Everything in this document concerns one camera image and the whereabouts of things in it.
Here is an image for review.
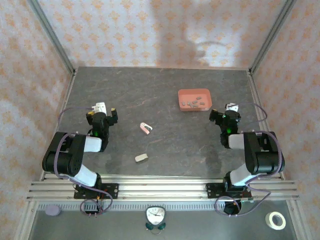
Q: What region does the orange plastic tray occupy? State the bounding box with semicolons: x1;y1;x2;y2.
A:
177;88;213;112

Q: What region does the purple round disc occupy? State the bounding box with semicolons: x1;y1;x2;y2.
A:
44;204;61;217

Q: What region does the white tape roll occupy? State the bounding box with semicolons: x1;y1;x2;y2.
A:
265;211;287;231

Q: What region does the white alarm clock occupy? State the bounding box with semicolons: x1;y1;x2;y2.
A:
144;205;167;235

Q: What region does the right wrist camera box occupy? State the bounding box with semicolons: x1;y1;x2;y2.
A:
225;102;240;113

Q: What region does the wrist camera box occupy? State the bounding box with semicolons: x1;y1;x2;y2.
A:
225;102;240;113
91;101;107;113

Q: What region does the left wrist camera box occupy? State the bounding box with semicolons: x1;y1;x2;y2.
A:
91;101;107;113

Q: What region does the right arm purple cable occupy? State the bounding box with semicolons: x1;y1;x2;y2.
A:
214;102;286;217

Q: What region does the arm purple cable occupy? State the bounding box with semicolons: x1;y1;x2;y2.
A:
214;102;286;217
53;106;114;216

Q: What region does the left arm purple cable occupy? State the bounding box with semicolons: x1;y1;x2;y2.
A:
53;106;114;216

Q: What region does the aluminium table side rail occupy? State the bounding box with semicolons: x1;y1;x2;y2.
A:
38;71;77;181
246;71;286;181

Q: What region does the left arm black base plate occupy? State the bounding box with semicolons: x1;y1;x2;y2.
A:
73;183;119;200

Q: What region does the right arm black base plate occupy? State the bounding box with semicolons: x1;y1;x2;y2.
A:
205;182;252;200

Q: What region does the aluminium frame post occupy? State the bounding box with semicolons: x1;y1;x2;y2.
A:
248;0;297;76
26;0;77;76

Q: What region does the white window frame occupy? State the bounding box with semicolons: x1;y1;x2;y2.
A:
26;173;300;202

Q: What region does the slotted grey cable duct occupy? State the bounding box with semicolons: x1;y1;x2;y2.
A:
36;202;226;212

